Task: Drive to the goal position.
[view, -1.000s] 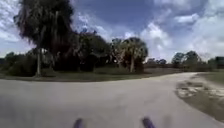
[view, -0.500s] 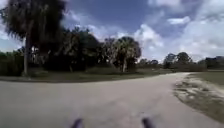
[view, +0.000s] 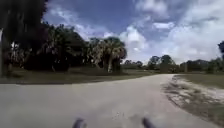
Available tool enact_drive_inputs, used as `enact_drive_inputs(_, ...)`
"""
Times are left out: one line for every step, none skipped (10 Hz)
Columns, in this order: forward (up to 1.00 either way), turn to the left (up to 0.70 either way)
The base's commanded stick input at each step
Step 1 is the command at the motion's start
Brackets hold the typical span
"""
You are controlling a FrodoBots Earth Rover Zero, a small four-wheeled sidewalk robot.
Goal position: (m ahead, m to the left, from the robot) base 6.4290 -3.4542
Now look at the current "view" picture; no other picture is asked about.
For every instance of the grey paved path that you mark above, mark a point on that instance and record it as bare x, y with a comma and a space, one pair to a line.
100, 100

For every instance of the distant row of trees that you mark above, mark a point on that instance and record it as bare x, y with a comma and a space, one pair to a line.
186, 65

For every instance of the robot's own part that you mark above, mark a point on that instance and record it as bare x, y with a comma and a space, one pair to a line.
147, 123
79, 123

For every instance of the dense wood of trees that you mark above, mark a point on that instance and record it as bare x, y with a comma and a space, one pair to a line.
50, 46

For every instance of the shaded grass verge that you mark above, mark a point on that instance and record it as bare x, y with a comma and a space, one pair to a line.
66, 76

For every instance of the grass verge with bare patches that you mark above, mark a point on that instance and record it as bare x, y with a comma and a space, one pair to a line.
200, 93

